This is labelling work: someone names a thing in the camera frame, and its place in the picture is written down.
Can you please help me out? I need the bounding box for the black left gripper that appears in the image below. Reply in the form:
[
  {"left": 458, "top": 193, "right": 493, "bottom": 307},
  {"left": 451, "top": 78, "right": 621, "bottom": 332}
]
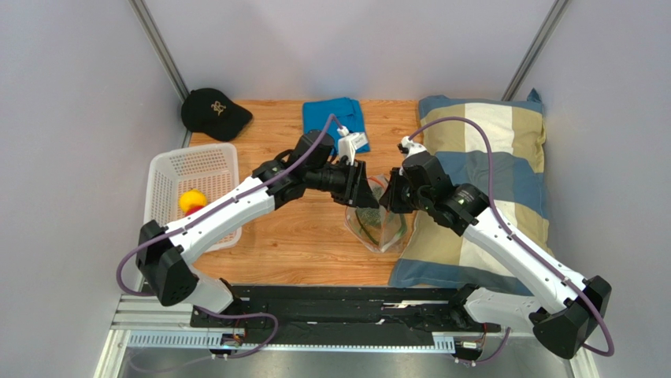
[{"left": 304, "top": 157, "right": 379, "bottom": 209}]

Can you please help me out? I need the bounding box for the clear zip top bag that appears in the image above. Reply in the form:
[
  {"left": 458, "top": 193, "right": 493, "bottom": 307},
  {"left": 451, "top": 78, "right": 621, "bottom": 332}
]
[{"left": 345, "top": 206, "right": 408, "bottom": 254}]

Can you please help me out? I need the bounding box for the red fake apple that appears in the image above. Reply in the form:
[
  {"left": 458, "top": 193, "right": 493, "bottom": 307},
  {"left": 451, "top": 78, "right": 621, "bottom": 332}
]
[{"left": 185, "top": 205, "right": 206, "bottom": 217}]

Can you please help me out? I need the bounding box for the yellow fake pear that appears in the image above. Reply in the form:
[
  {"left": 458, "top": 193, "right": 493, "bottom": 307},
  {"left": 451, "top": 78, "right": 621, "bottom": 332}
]
[{"left": 178, "top": 189, "right": 208, "bottom": 214}]

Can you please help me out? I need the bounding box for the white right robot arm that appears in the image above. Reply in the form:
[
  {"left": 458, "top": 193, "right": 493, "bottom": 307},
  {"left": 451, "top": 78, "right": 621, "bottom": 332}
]
[{"left": 380, "top": 148, "right": 614, "bottom": 359}]

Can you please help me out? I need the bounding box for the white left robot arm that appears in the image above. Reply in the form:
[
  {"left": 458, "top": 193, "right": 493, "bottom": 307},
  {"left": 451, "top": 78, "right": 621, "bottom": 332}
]
[{"left": 135, "top": 129, "right": 378, "bottom": 313}]

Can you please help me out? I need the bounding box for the green netted fake melon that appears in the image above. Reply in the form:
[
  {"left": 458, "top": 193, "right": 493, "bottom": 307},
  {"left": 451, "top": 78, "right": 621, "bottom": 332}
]
[{"left": 354, "top": 207, "right": 387, "bottom": 229}]

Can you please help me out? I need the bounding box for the striped blue beige pillow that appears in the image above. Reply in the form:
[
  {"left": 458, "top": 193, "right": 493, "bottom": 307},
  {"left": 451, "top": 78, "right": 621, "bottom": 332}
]
[{"left": 388, "top": 87, "right": 554, "bottom": 295}]

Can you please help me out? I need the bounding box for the folded blue shirt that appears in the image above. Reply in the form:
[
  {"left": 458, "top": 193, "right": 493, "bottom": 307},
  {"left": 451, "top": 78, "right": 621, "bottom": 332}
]
[{"left": 302, "top": 97, "right": 365, "bottom": 156}]

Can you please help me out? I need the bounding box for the white plastic basket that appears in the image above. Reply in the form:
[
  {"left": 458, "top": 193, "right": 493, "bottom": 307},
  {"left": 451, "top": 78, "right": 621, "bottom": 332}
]
[{"left": 143, "top": 143, "right": 239, "bottom": 226}]

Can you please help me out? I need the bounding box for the black baseball cap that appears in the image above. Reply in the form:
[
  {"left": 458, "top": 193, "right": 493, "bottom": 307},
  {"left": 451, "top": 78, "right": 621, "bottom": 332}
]
[{"left": 180, "top": 88, "right": 253, "bottom": 142}]

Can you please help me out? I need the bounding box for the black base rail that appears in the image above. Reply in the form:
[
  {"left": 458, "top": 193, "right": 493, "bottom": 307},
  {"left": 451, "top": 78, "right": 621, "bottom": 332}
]
[{"left": 112, "top": 283, "right": 504, "bottom": 355}]

